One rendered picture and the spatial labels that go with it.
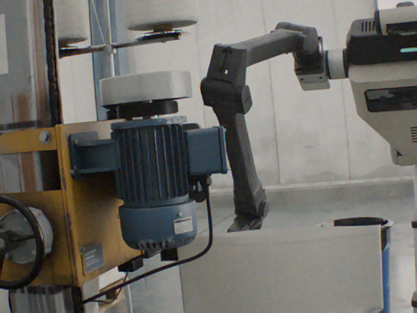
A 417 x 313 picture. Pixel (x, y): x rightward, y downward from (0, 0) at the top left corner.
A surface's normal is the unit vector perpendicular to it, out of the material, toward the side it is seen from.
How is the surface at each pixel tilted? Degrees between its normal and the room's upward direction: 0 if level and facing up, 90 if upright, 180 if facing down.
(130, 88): 90
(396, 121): 130
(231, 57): 79
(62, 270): 90
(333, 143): 90
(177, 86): 91
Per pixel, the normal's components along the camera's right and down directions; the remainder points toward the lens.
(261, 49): 0.85, 0.16
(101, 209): 0.95, -0.07
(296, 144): -0.32, 0.08
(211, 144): 0.10, 0.04
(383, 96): -0.22, 0.70
